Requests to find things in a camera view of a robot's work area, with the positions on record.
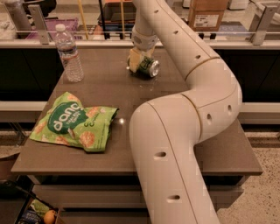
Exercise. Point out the clear plastic water bottle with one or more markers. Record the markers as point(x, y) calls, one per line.
point(69, 56)

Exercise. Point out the grey table drawer unit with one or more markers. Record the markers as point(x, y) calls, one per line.
point(120, 192)

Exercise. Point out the cardboard box with label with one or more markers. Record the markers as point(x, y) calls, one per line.
point(206, 15)

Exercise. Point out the green chips bag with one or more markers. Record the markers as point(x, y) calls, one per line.
point(68, 123)

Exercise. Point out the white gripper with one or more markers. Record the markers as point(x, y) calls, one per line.
point(143, 41)

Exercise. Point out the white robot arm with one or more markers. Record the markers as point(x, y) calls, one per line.
point(164, 131)

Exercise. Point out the box of snacks on floor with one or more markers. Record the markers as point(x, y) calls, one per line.
point(34, 213)

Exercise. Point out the glass railing with metal posts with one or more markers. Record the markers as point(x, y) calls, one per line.
point(235, 29)

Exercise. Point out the green soda can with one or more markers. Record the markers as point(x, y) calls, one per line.
point(148, 66)

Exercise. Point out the orange fruit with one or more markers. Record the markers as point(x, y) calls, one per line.
point(50, 217)

